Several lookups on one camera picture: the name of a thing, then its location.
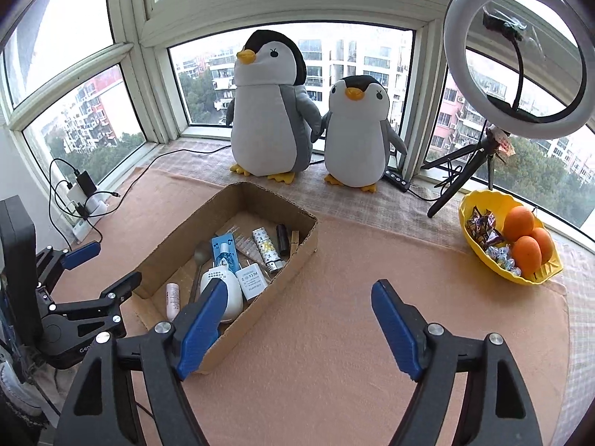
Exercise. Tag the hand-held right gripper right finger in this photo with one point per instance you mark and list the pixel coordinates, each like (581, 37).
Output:
(399, 330)

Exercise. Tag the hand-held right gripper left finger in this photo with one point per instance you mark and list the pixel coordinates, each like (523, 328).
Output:
(200, 330)

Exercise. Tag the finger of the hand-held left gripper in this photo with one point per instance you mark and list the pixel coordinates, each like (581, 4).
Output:
(81, 254)
(122, 288)

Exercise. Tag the white plug-in device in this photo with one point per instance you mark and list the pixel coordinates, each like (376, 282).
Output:
(230, 297)

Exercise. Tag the white usb charger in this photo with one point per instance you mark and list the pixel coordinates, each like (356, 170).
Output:
(251, 283)

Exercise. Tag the grey metal spoon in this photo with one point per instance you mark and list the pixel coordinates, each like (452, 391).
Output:
(201, 254)

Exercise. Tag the blue toy car package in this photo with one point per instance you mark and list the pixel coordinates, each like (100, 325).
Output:
(225, 253)

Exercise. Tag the cardboard box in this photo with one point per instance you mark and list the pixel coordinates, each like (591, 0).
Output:
(279, 297)

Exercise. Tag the clear plastic packet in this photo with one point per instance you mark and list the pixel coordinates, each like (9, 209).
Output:
(245, 244)

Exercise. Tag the patterned white lighter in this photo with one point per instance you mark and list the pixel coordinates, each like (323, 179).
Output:
(266, 246)

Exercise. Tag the small black tube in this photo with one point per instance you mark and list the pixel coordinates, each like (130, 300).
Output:
(282, 239)

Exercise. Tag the wooden clothespin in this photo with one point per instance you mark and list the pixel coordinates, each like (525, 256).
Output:
(294, 244)

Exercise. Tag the white power strip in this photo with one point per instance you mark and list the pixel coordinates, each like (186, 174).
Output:
(80, 231)

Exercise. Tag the small white tube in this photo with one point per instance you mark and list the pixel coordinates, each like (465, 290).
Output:
(173, 302)

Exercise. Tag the small black plug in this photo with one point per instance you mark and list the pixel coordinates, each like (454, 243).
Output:
(82, 210)

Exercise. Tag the black power adapter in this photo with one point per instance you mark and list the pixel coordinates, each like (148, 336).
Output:
(86, 182)

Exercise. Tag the pink felt blanket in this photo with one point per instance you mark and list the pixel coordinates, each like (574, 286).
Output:
(325, 265)

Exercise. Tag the white shoe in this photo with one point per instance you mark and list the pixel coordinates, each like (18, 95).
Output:
(14, 385)

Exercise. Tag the checked cloth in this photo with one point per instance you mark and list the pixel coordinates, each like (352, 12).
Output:
(409, 209)

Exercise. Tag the pile of wrapped candies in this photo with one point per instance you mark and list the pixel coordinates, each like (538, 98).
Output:
(483, 232)

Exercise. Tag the orange fruit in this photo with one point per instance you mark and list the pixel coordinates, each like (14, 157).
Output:
(526, 255)
(518, 223)
(544, 244)

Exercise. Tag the black inline remote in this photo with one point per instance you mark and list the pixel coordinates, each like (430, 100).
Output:
(396, 179)

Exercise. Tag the black tripod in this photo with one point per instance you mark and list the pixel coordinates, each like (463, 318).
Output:
(454, 186)

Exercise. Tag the yellow plastic bowl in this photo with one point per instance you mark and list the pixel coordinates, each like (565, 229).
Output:
(548, 269)

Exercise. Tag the small penguin plush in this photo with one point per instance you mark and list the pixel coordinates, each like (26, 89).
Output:
(355, 139)

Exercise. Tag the large penguin plush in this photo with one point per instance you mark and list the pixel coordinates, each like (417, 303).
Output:
(269, 121)

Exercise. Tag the white window frame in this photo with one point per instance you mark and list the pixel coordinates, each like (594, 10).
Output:
(135, 79)

